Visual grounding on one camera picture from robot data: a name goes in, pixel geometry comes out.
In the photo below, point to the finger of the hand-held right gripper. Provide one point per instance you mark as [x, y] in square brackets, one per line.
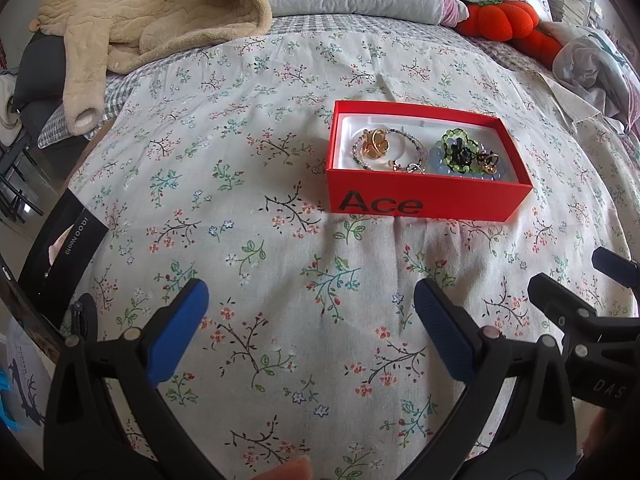
[560, 305]
[617, 267]

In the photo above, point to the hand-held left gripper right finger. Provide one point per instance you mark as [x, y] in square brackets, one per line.
[445, 335]

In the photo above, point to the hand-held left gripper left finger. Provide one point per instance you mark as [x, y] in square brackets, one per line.
[175, 335]

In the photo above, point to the red cardboard box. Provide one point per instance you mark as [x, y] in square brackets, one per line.
[380, 200]

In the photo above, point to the small gold earring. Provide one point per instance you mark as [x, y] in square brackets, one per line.
[396, 165]

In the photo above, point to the person's left hand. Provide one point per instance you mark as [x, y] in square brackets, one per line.
[287, 471]

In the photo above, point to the dark round pouch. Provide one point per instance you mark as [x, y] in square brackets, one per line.
[85, 317]

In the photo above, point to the black phone box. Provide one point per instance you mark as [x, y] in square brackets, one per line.
[60, 255]

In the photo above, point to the white paper bag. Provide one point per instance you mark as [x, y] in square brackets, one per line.
[22, 375]

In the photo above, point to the floral bed sheet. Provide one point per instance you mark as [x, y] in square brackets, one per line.
[250, 185]

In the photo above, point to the pile of light clothes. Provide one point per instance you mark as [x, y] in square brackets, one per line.
[595, 70]

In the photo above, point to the orange pumpkin plush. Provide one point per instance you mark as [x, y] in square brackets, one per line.
[500, 20]

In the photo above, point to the beige fleece blanket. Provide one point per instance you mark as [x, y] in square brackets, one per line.
[135, 15]

